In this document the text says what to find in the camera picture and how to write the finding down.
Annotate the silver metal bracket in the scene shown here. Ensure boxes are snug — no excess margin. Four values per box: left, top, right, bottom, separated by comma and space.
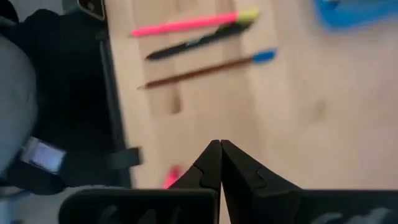
19, 136, 68, 175

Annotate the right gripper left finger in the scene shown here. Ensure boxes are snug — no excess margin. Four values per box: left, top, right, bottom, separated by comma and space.
58, 139, 223, 224

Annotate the brown pencil blue eraser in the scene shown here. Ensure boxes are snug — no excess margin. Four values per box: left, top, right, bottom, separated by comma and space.
137, 48, 277, 90

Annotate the black table clamp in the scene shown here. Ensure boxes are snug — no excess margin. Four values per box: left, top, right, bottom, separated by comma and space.
67, 146, 142, 175

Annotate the blue plastic supply box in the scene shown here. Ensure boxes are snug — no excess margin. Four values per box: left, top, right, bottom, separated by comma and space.
313, 0, 398, 30

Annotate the black pen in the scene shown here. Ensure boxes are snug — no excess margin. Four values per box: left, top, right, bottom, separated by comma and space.
145, 21, 254, 61

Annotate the person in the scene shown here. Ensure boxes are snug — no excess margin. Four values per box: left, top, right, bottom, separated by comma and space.
0, 0, 109, 195

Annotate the pink pencil yellow end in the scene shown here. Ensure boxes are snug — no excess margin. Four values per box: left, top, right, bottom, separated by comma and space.
131, 8, 261, 38

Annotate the pink highlighter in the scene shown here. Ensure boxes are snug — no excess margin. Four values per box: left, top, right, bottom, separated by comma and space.
162, 166, 184, 190

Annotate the black camera box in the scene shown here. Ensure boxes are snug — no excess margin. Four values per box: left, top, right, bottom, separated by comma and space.
76, 0, 106, 21

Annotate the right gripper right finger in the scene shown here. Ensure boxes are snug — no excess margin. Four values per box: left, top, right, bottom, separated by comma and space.
220, 139, 398, 224

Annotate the black aluminium table frame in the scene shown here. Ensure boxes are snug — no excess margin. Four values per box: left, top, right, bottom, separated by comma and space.
98, 29, 133, 189

